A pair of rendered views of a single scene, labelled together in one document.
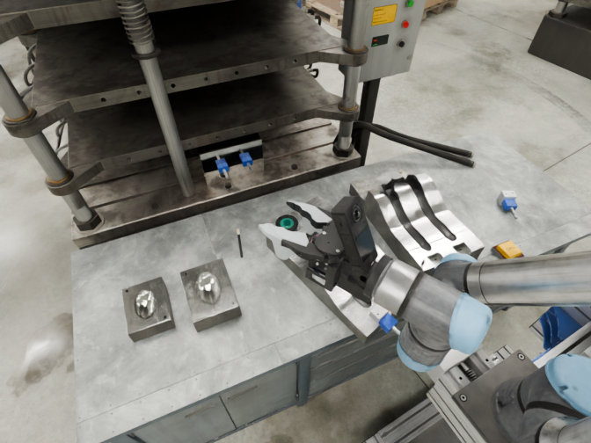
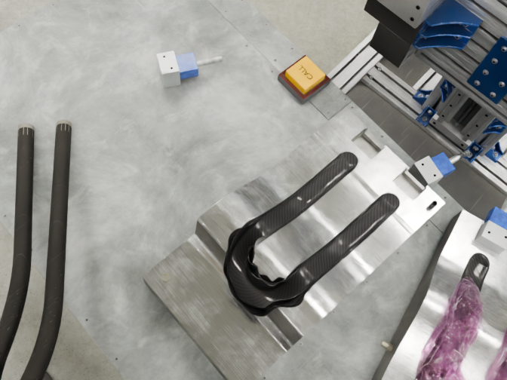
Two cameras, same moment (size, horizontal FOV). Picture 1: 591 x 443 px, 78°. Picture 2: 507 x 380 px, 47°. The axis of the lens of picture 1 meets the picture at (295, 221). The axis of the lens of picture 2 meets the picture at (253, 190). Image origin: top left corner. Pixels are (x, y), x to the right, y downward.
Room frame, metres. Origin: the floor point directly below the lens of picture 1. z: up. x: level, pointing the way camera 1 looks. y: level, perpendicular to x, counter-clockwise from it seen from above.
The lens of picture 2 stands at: (1.19, -0.21, 1.87)
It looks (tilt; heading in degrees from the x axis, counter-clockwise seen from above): 68 degrees down; 241
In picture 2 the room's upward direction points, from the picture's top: 11 degrees clockwise
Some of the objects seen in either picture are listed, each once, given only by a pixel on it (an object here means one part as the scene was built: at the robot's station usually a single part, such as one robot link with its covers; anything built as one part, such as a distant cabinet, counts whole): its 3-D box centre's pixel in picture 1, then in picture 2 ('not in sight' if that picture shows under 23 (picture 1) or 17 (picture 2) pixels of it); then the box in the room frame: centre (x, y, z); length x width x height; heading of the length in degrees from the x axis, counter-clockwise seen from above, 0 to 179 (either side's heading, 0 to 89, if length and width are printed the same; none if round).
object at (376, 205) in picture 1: (411, 213); (297, 240); (0.96, -0.45, 0.87); 0.50 x 0.26 x 0.14; 23
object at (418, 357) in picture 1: (428, 332); not in sight; (0.26, -0.22, 1.34); 0.11 x 0.08 x 0.11; 145
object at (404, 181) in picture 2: (434, 262); (407, 187); (0.72, -0.48, 0.87); 0.05 x 0.05 x 0.04; 23
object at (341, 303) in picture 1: (339, 261); (474, 363); (0.74, -0.15, 0.86); 0.50 x 0.26 x 0.11; 40
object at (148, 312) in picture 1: (148, 308); not in sight; (0.57, 0.48, 0.83); 0.17 x 0.13 x 0.06; 23
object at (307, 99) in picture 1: (204, 108); not in sight; (1.54, 0.43, 0.96); 1.29 x 0.83 x 0.18; 113
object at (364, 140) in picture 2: (460, 251); (367, 147); (0.77, -0.58, 0.87); 0.05 x 0.05 x 0.04; 23
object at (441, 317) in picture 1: (443, 313); not in sight; (0.25, -0.21, 1.43); 0.11 x 0.08 x 0.09; 55
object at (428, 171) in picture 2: not in sight; (443, 165); (0.61, -0.52, 0.83); 0.13 x 0.05 x 0.05; 10
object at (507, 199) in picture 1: (510, 206); (191, 65); (1.03, -0.88, 0.83); 0.13 x 0.05 x 0.05; 178
